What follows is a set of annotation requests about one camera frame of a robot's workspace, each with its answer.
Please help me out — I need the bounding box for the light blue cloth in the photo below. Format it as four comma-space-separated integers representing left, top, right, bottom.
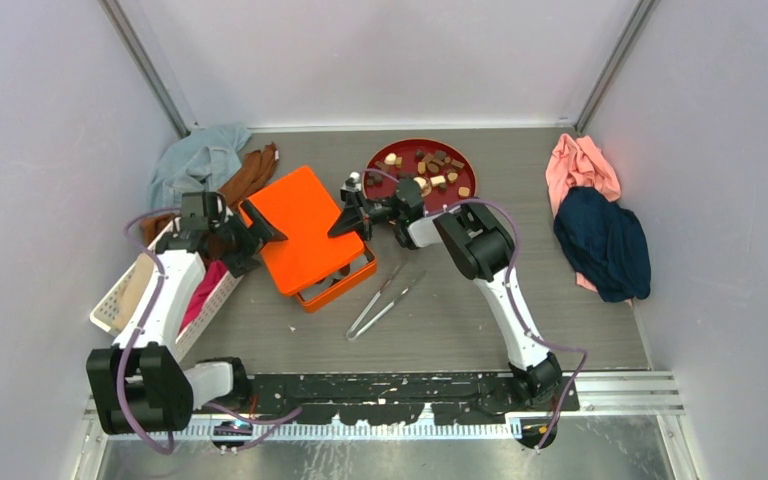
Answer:
146, 124, 252, 211

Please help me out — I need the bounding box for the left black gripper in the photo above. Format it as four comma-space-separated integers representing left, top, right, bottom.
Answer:
210, 201, 285, 277

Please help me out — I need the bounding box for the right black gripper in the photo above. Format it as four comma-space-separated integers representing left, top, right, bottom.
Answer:
327, 190, 404, 246

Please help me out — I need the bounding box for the beige cloth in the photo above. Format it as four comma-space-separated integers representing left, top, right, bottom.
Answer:
113, 262, 154, 331

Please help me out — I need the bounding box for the orange box lid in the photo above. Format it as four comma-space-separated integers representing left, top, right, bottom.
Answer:
247, 165, 365, 296

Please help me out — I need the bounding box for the navy blue cloth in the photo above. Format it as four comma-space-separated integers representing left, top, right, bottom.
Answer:
553, 187, 652, 303

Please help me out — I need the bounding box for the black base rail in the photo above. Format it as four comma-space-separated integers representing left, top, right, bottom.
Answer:
216, 372, 580, 426

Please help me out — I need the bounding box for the orange compartment box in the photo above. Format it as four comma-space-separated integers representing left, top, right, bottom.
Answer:
295, 246, 377, 313

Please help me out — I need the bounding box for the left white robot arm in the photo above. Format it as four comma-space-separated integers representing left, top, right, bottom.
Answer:
86, 192, 287, 438

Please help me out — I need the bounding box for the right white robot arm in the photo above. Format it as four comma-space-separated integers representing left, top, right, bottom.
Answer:
328, 172, 563, 411

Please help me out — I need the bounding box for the brown cloth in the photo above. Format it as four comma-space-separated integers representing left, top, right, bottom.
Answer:
140, 142, 280, 245

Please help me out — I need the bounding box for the pink cloth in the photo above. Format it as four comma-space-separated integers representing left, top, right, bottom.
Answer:
545, 134, 622, 294

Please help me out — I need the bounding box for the magenta cloth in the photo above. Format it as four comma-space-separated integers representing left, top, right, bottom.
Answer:
179, 260, 227, 332

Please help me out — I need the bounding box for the red round plate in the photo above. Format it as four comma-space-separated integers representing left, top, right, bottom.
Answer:
362, 138, 478, 215

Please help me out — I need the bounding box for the white plastic basket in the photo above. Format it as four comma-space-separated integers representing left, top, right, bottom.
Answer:
89, 232, 239, 361

